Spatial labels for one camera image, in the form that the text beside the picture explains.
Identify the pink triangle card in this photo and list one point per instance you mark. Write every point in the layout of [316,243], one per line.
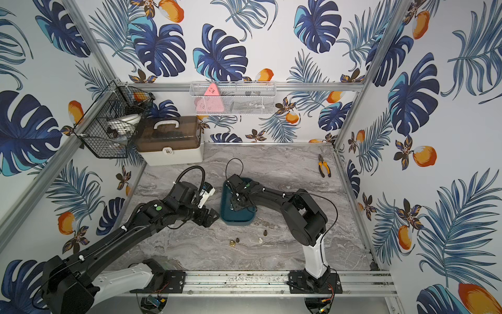
[211,102]

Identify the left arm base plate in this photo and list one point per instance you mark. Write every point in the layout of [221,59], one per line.
[168,282]

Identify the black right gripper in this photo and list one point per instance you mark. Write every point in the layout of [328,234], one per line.
[234,206]

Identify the white storage case brown lid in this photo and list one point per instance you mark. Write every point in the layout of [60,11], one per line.
[170,141]

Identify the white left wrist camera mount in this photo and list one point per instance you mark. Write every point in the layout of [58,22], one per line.
[207,191]

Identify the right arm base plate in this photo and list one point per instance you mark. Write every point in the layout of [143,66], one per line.
[313,282]

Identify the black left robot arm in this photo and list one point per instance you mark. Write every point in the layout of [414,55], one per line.
[79,282]

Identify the orange black pliers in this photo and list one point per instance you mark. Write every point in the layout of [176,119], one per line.
[323,167]

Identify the black wire basket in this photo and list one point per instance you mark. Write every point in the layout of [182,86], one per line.
[109,127]

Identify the white mesh wall shelf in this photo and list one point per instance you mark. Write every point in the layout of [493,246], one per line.
[241,98]

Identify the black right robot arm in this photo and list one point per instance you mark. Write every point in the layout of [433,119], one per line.
[304,217]

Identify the aluminium front rail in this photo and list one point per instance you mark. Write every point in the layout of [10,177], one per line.
[264,284]

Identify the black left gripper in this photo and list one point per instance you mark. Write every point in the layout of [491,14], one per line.
[202,214]

